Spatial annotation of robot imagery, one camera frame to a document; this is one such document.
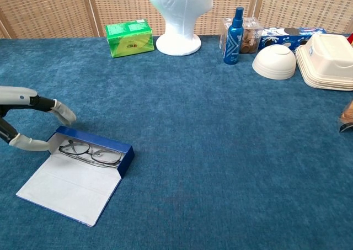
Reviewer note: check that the blue spray bottle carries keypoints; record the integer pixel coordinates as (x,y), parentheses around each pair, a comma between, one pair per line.
(234,40)

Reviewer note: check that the thin-framed eyeglasses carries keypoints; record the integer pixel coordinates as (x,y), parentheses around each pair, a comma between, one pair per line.
(107,156)

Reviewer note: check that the blue and white glasses case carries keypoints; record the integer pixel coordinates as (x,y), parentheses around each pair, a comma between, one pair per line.
(69,189)

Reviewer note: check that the clear plastic cookie box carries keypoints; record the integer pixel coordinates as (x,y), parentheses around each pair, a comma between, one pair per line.
(251,37)

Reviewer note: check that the woven bamboo folding screen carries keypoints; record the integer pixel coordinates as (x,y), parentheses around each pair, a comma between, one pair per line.
(41,10)

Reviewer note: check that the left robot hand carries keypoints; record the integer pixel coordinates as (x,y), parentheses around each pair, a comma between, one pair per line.
(16,95)

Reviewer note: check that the white upturned bowl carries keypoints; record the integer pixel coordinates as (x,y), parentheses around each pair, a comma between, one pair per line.
(273,62)

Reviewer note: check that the green cardboard box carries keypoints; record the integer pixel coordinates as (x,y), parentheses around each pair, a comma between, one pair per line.
(129,40)

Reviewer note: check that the stack of white trays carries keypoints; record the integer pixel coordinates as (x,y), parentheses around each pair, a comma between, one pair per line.
(325,81)

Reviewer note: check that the blue sandwich cookie box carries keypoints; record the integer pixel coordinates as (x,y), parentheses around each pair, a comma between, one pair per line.
(278,36)

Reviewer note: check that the white foam mannequin head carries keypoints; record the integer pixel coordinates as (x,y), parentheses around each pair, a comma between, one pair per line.
(179,18)

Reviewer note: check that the bread in clear bag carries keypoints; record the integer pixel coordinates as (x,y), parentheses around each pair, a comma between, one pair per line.
(347,117)

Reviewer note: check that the blue table cloth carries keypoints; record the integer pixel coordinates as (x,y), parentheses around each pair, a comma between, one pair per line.
(220,150)

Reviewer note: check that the small beige pulp lunch box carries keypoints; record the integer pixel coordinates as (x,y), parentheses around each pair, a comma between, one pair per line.
(328,54)

